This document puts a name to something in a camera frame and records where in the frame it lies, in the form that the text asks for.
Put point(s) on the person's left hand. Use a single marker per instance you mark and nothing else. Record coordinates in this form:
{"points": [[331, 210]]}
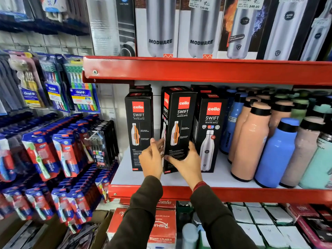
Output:
{"points": [[151, 163]]}

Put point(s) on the person's right hand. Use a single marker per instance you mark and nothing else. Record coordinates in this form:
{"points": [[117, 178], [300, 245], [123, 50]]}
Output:
{"points": [[190, 168]]}

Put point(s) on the person's right thumb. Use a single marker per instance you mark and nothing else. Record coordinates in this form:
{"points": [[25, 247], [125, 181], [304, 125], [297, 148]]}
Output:
{"points": [[173, 160]]}

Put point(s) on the person's left thumb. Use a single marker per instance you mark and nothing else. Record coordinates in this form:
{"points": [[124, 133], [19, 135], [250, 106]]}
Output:
{"points": [[160, 147]]}

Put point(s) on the black bottle box orange picture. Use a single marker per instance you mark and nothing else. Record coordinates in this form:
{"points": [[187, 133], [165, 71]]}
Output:
{"points": [[138, 121], [179, 119]]}

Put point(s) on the person's right forearm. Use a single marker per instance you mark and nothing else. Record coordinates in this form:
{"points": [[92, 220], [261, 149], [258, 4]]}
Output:
{"points": [[217, 220]]}

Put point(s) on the person's left forearm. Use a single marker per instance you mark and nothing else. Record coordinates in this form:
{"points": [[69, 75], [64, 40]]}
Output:
{"points": [[141, 215]]}

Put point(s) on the red wristband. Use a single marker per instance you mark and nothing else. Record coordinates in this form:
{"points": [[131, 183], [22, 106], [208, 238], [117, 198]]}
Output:
{"points": [[199, 185]]}

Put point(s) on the flat red carton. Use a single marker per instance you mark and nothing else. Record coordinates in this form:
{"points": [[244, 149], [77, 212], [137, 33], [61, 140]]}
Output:
{"points": [[166, 204]]}

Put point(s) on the black bottle box steel picture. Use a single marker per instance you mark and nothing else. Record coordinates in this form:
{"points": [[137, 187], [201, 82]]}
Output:
{"points": [[211, 127]]}

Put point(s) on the row of black toothbrush packs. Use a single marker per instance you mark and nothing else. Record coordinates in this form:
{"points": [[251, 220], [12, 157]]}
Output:
{"points": [[102, 145]]}

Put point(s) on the large red carton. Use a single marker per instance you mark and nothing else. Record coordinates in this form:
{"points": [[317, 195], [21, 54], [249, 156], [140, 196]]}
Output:
{"points": [[163, 228]]}

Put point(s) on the grey-blue bottle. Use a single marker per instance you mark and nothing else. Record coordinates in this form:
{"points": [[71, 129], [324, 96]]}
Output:
{"points": [[189, 237]]}

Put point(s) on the red metal shelf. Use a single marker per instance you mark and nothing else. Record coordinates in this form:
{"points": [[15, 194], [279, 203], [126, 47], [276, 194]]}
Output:
{"points": [[246, 193], [207, 69]]}

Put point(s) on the green toothbrush pack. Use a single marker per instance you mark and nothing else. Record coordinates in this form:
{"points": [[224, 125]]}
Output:
{"points": [[81, 88]]}

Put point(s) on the row of red-blue toothbrush packets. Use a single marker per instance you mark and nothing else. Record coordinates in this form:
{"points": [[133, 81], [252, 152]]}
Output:
{"points": [[59, 147]]}

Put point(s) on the group of pastel water bottles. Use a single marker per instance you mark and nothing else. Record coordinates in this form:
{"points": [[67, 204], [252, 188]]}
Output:
{"points": [[275, 152]]}

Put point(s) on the rows of small toothbrush packets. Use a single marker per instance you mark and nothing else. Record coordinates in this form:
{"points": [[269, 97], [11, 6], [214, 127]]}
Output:
{"points": [[64, 197]]}

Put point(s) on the group of white green packets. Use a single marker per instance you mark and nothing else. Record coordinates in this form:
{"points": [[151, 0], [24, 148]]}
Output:
{"points": [[262, 225]]}

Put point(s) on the white steel bottle box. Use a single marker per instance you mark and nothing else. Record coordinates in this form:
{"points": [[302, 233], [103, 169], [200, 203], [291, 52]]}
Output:
{"points": [[202, 28], [159, 25]]}

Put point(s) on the blue toothbrush pack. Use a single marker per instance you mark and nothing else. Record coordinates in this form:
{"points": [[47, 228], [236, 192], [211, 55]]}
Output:
{"points": [[53, 82]]}

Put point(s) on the grey bottle box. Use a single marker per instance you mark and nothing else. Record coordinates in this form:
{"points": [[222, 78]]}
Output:
{"points": [[106, 25]]}

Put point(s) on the flame print bottle box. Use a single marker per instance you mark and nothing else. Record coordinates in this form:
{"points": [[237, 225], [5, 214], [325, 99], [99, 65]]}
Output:
{"points": [[241, 31]]}

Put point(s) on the pink toothbrush pack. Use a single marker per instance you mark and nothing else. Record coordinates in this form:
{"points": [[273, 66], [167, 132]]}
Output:
{"points": [[27, 80]]}

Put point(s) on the stack of red black boxes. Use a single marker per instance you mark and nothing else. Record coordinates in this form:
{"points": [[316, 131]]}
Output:
{"points": [[313, 223]]}

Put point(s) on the row of dark hanging packs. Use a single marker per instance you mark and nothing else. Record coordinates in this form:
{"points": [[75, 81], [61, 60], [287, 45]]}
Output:
{"points": [[10, 85]]}

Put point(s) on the black white bottle box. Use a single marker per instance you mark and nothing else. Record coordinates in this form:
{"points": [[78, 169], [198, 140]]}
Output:
{"points": [[282, 28], [317, 36]]}

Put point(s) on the hanging packs on blue hooks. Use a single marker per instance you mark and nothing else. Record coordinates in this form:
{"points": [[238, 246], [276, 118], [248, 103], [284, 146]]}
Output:
{"points": [[46, 12]]}

